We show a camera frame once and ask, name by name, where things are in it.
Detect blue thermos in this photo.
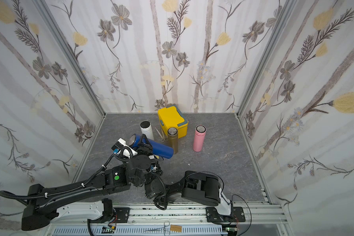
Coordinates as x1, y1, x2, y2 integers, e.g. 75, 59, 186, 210
127, 134, 174, 159

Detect white thermos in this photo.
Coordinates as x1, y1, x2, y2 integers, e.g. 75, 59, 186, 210
140, 121, 154, 140

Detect gold thermos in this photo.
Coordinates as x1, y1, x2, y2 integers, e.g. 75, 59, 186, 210
167, 127, 178, 154

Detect pink thermos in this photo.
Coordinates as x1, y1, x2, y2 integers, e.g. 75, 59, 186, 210
193, 125, 207, 152

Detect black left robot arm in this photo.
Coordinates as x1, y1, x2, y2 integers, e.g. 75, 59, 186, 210
0, 134, 158, 231

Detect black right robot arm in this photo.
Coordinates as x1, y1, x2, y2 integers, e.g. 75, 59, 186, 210
145, 171, 246, 225

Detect metal scissors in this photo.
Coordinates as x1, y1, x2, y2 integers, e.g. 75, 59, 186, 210
145, 221, 171, 236

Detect yellow storage box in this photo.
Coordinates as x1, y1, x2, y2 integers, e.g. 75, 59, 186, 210
157, 105, 188, 139

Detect brown cardboard tag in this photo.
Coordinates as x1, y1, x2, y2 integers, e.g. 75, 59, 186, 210
170, 225, 183, 233

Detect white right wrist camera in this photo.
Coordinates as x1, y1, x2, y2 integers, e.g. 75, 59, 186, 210
150, 161, 163, 176

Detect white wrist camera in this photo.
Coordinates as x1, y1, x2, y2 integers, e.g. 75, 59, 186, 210
150, 161, 163, 176
111, 138, 138, 158

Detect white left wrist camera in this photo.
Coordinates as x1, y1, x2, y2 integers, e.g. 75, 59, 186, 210
111, 138, 138, 158

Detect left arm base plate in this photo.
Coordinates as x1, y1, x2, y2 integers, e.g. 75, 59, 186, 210
108, 207, 130, 224

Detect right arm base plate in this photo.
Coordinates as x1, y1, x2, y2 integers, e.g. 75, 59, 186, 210
205, 207, 246, 225

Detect white slotted cable duct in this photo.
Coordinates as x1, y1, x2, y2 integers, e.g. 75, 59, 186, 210
49, 225, 228, 236

